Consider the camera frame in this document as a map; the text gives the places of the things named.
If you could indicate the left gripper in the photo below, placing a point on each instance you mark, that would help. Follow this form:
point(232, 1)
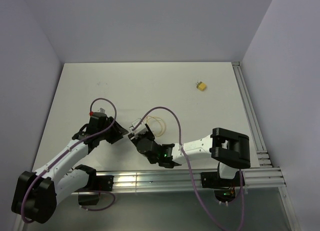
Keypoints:
point(118, 131)

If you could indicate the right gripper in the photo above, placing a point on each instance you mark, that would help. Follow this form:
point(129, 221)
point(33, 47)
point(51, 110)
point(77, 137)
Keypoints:
point(137, 137)

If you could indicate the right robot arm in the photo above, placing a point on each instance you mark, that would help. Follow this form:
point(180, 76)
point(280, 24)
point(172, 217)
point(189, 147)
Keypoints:
point(231, 149)

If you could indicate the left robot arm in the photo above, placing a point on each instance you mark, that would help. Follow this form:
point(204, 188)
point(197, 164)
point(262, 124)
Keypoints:
point(38, 193)

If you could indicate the small yellow plug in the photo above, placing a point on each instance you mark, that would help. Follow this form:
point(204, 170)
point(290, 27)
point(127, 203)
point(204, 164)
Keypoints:
point(201, 86)

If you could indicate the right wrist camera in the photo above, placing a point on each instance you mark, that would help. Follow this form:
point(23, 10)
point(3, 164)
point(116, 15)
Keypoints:
point(138, 127)

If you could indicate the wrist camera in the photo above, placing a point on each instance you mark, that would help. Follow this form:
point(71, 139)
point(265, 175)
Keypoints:
point(138, 127)
point(101, 113)

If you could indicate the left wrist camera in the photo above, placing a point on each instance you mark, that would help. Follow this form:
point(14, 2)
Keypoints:
point(101, 113)

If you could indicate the aluminium front rail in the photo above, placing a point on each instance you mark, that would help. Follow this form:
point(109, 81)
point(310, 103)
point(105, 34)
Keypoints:
point(176, 180)

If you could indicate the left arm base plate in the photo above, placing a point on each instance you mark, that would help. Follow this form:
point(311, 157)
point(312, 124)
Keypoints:
point(98, 183)

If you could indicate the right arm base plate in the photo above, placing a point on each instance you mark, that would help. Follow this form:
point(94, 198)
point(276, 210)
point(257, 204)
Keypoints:
point(211, 180)

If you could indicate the aluminium side rail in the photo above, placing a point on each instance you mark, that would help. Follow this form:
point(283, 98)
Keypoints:
point(257, 137)

